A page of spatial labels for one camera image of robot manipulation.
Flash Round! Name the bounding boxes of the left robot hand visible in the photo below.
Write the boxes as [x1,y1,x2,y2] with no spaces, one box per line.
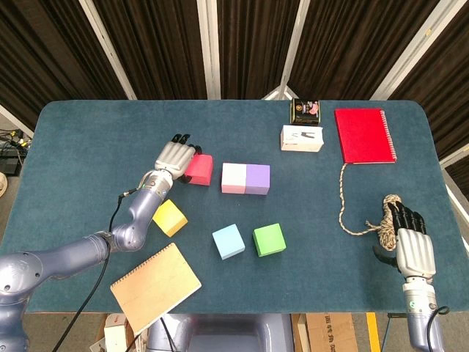
[153,133,203,184]

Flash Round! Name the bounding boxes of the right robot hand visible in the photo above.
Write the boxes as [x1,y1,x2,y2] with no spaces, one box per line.
[372,201,437,282]

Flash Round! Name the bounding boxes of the red foam cube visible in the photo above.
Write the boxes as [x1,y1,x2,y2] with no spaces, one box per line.
[184,153,214,187]

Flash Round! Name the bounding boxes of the purple foam cube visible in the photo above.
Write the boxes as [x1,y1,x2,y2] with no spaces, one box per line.
[244,164,271,196]

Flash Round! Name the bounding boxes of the green foam cube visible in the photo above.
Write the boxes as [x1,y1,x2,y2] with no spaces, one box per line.
[252,222,287,258]

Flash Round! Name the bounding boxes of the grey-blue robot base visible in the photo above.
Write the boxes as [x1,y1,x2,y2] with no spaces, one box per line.
[146,313,295,352]

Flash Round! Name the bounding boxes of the yellow foam cube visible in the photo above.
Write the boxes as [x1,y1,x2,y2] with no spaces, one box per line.
[152,199,189,238]

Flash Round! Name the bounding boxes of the pink foam cube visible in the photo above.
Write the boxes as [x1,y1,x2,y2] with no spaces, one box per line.
[221,163,247,194]

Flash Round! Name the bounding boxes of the blue felt table cover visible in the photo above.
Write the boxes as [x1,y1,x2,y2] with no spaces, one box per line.
[0,99,469,315]

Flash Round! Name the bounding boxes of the light blue foam cube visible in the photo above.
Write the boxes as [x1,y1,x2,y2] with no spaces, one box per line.
[211,223,246,261]

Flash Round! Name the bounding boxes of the dark brown curtain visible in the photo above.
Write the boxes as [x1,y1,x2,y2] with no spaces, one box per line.
[0,0,469,177]

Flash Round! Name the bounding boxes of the brown cardboard carton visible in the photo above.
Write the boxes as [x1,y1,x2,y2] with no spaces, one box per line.
[291,312,359,352]

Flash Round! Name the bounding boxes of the red spiral notebook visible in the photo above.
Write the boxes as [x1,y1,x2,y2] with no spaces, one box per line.
[333,108,399,165]

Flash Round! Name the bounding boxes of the white cardboard box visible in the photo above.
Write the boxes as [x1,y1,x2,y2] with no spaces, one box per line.
[280,125,325,153]

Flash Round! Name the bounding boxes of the tan spiral notebook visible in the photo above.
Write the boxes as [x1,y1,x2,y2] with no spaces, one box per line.
[110,242,203,334]

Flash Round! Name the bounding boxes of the black luncheon meat tin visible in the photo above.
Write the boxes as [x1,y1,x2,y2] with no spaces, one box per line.
[289,98,322,125]

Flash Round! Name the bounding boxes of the black device box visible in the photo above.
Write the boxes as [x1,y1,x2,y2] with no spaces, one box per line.
[0,156,22,175]

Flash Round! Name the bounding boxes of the small white carton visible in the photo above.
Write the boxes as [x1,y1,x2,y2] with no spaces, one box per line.
[103,313,129,352]

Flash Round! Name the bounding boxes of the beige braided rope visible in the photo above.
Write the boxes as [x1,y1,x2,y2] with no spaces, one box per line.
[338,163,404,252]

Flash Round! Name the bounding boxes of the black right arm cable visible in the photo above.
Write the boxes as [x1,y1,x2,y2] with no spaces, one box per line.
[424,306,450,352]

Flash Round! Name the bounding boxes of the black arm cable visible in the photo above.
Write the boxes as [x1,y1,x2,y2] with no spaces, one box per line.
[51,188,142,352]
[424,306,450,352]

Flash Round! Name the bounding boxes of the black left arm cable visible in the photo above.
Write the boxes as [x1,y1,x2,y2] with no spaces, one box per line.
[51,188,142,352]

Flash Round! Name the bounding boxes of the white partition frame post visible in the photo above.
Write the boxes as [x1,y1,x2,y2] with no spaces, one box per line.
[78,0,139,100]
[262,0,312,101]
[369,0,459,101]
[439,142,469,166]
[0,104,36,139]
[196,0,222,100]
[445,183,469,217]

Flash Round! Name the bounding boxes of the tangled floor cables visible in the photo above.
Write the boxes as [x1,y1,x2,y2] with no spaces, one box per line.
[0,128,30,158]

